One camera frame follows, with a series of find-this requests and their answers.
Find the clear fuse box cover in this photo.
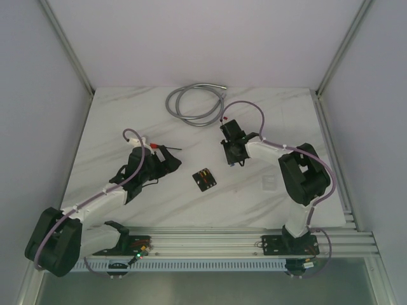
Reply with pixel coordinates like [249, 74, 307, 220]
[261, 175, 277, 192]

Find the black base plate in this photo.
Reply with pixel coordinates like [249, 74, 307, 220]
[261, 234, 320, 256]
[93, 235, 151, 256]

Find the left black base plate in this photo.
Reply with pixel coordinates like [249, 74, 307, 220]
[93, 235, 151, 256]

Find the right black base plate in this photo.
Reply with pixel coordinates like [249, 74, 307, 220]
[261, 234, 320, 256]

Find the aluminium mounting rail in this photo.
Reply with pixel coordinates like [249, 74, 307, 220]
[34, 225, 380, 257]

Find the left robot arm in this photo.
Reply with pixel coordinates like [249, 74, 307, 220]
[25, 146, 182, 277]

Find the red handled screwdriver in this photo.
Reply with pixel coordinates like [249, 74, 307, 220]
[149, 143, 181, 151]

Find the slotted cable duct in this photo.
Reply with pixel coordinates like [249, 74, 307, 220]
[69, 257, 363, 273]

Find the black fuse box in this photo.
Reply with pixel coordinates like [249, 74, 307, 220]
[192, 168, 217, 192]

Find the grey coiled hose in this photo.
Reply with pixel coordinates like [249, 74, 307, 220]
[165, 83, 229, 127]

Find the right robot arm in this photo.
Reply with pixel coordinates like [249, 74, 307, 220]
[220, 120, 331, 254]

